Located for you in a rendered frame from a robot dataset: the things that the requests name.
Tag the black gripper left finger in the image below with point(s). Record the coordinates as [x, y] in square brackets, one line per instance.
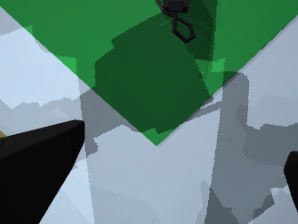
[33, 166]

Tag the green circuit board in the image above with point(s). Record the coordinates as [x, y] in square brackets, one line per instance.
[125, 50]

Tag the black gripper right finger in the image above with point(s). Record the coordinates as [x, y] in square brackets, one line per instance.
[291, 175]

